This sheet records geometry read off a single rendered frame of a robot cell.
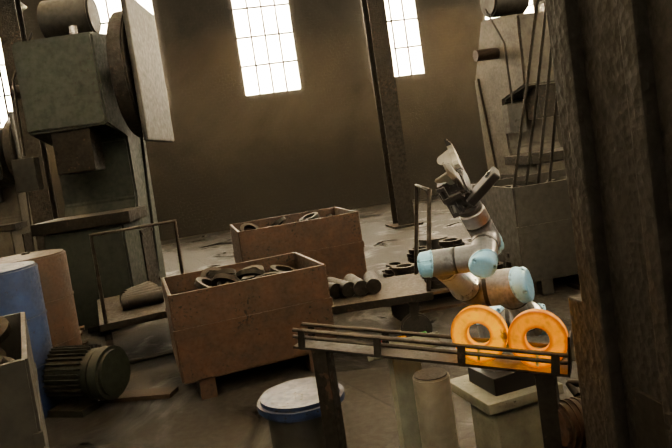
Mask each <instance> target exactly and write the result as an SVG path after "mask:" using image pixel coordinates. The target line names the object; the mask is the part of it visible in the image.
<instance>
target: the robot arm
mask: <svg viewBox="0 0 672 448"><path fill-rule="evenodd" d="M444 141H445V144H446V147H447V148H448V150H446V151H445V152H444V153H443V154H441V155H440V156H439V157H438V158H437V163H438V164H439V165H443V167H444V169H445V170H446V172H445V173H444V174H442V175H441V176H440V177H438V178H437V179H436V180H435V182H436V183H437V190H436V191H437V193H438V195H439V197H440V198H441V200H442V202H443V204H444V205H446V206H447V207H448V209H449V211H450V213H451V214H452V216H453V218H456V217H459V216H460V219H461V221H462V222H463V224H464V226H465V228H466V229H467V231H468V233H469V235H470V237H471V239H472V242H471V245H464V246H458V247H450V248H443V249H436V250H429V251H424V252H420V253H419V254H418V257H417V264H418V270H419V273H420V275H421V276H422V277H423V278H428V277H430V278H432V277H436V278H437V279H438V280H440V281H441V282H442V283H443V284H444V285H445V286H447V287H448V288H449V289H450V292H451V294H452V295H453V296H454V297H455V298H456V299H457V300H459V301H461V302H463V303H465V304H469V305H484V306H488V307H490V308H492V309H494V310H495V311H497V312H498V313H499V314H500V315H501V316H502V317H503V319H504V320H505V322H506V324H507V327H508V329H509V327H510V325H511V323H512V321H513V319H514V318H515V317H516V316H517V315H518V314H520V313H521V312H523V311H525V310H529V309H543V310H546V307H545V305H544V304H540V303H537V304H536V303H535V302H533V300H534V296H535V291H534V284H533V280H532V277H531V274H530V272H529V270H528V269H527V268H525V267H512V268H505V269H497V265H498V255H499V254H500V253H501V252H502V250H503V249H504V242H503V240H502V237H501V235H500V233H499V232H498V230H497V229H496V227H495V225H494V223H493V221H492V219H491V218H490V216H489V214H488V212H487V210H486V208H485V206H484V205H483V204H482V202H481V201H480V200H481V199H482V197H483V196H484V195H485V194H486V193H487V192H488V191H489V190H490V189H491V188H492V186H493V185H494V184H495V183H496V182H497V181H498V180H499V179H500V173H499V170H498V169H496V168H495V167H491V169H490V170H489V171H488V172H487V173H486V174H485V175H484V176H483V177H482V179H481V180H480V181H479V182H478V183H477V184H476V185H475V186H474V188H473V189H472V184H470V180H469V178H468V175H467V173H466V172H465V169H464V167H463V165H462V162H461V160H460V158H459V156H458V154H457V152H456V150H455V149H454V147H453V145H452V143H451V142H449V141H448V140H447V139H444ZM456 170H457V172H456ZM442 198H443V199H442ZM496 269H497V270H496ZM470 272H471V273H470ZM476 325H477V328H478V333H479V337H480V338H490V332H489V330H488V328H487V327H486V326H484V325H482V324H478V323H476ZM546 334H547V333H546V332H545V331H544V330H542V329H539V328H533V329H530V330H529V331H528V332H527V333H526V337H527V336H541V335H546Z"/></svg>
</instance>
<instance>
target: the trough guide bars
mask: <svg viewBox="0 0 672 448"><path fill-rule="evenodd" d="M301 326H307V327H308V329H305V328H302V329H297V328H293V329H292V332H297V333H298V335H294V334H293V336H292V337H293V338H294V339H298V349H300V350H305V347H306V346H305V340H314V341H325V342H335V343H345V344H355V345H365V346H373V347H374V357H376V358H381V355H382V353H381V347H386V348H396V349H406V350H416V351H427V352H437V353H447V354H457V359H458V366H461V367H466V355H467V356H478V357H488V358H498V359H508V360H518V361H529V362H539V363H549V364H551V376H556V377H560V365H568V361H567V360H563V358H562V359H561V360H560V357H564V358H568V352H566V353H561V352H550V351H539V350H528V349H517V348H510V347H495V346H484V345H473V344H462V343H453V342H448V341H437V340H426V339H415V338H404V337H393V336H389V334H397V335H408V336H420V337H431V338H442V339H452V338H451V335H445V334H433V333H422V332H410V331H399V330H387V329H376V328H364V327H352V326H341V325H329V324H318V323H306V322H302V323H301ZM315 327H318V328H330V329H341V330H352V331H363V332H375V333H382V335H371V334H360V333H349V332H338V331H327V330H316V329H315ZM305 333H308V336H305ZM315 334H318V335H329V336H340V337H350V338H361V339H372V340H373V342H368V341H357V340H347V339H336V338H326V337H315ZM471 338H472V339H473V340H474V341H476V342H487V341H489V340H490V338H480V337H471ZM381 340H382V343H381ZM389 341H393V342H404V343H414V344H425V345H436V346H446V347H457V350H452V349H441V348H431V347H420V346H410V345H399V344H389ZM528 343H529V344H530V345H531V346H533V347H543V348H544V347H546V346H547V345H548V344H549V343H538V342H528ZM466 348H468V349H478V350H489V351H500V352H510V353H521V354H532V355H542V356H551V359H546V358H536V357H525V356H515V355H504V354H494V353H483V352H473V351H466Z"/></svg>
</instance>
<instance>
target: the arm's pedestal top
mask: <svg viewBox="0 0 672 448"><path fill-rule="evenodd" d="M450 383H451V390H452V392H453V393H455V394H456V395H458V396H460V397H461V398H463V399H464V400H466V401H467V402H469V403H471V404H472V405H474V406H475V407H477V408H479V409H480V410H482V411H483V412H485V413H486V414H488V415H494V414H497V413H501V412H504V411H507V410H510V409H514V408H517V407H520V406H524V405H527V404H530V403H534V402H537V401H538V397H537V389H536V385H534V386H531V387H527V388H524V389H520V390H517V391H513V392H510V393H507V394H503V395H500V396H494V395H493V394H491V393H489V392H487V391H486V390H484V389H482V388H480V387H479V386H477V385H475V384H473V383H472V382H470V381H469V374H467V375H464V376H460V377H456V378H453V379H450ZM558 389H559V395H560V394H563V393H564V390H563V384H562V383H560V382H558Z"/></svg>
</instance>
